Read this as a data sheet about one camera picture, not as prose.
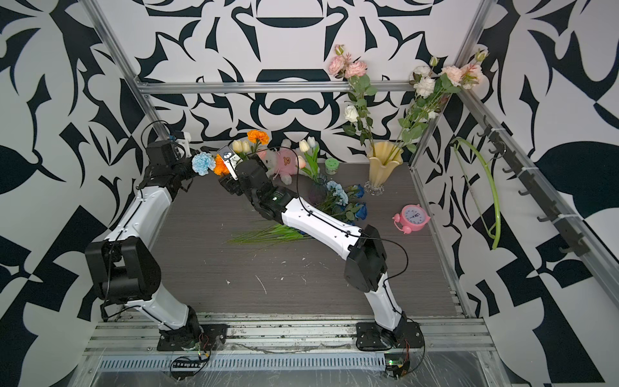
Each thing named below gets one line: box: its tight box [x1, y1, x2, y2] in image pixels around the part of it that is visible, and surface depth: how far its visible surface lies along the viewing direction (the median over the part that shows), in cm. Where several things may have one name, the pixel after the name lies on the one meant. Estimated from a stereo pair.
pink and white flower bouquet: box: [328, 44, 489, 154], surface depth 85 cm
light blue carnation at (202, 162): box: [191, 151, 216, 176], surface depth 72 cm
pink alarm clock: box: [391, 203, 432, 235], surface depth 101 cm
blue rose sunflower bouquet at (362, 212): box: [354, 202, 369, 221], surface depth 96 cm
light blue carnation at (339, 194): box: [326, 180, 349, 206], surface depth 100 cm
